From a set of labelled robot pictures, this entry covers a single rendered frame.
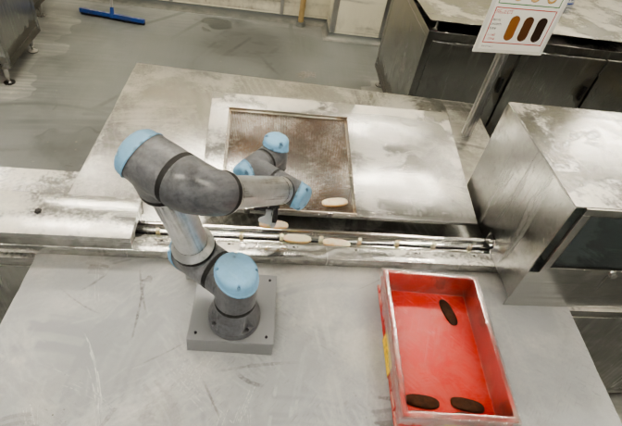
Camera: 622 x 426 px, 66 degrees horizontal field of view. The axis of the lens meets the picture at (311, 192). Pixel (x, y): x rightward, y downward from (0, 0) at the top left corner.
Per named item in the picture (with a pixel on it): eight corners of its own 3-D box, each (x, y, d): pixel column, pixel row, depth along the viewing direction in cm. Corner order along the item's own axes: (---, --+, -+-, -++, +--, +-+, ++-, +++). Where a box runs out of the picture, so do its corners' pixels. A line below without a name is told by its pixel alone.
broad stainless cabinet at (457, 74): (388, 152, 354) (431, 19, 285) (368, 79, 430) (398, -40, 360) (621, 169, 381) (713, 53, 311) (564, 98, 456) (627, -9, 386)
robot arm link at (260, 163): (261, 181, 125) (286, 160, 132) (230, 161, 129) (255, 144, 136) (260, 201, 130) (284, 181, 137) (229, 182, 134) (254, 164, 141)
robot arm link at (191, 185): (217, 181, 85) (320, 181, 130) (172, 153, 89) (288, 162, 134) (192, 236, 87) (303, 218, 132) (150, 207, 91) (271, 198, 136)
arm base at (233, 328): (254, 344, 133) (255, 326, 127) (201, 334, 134) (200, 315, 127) (265, 301, 145) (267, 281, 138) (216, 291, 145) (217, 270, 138)
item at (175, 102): (90, 354, 214) (46, 233, 158) (151, 181, 298) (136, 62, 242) (472, 376, 233) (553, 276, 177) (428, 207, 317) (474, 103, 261)
